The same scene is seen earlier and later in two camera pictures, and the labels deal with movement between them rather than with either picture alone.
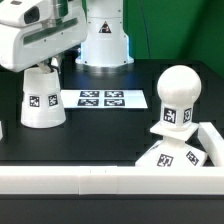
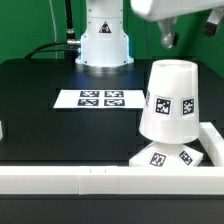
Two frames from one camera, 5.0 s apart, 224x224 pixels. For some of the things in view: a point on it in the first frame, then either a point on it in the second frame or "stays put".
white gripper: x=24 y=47 -> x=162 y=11
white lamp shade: x=43 y=105 -> x=171 y=109
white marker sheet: x=104 y=99 stays put
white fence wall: x=122 y=180 stays put
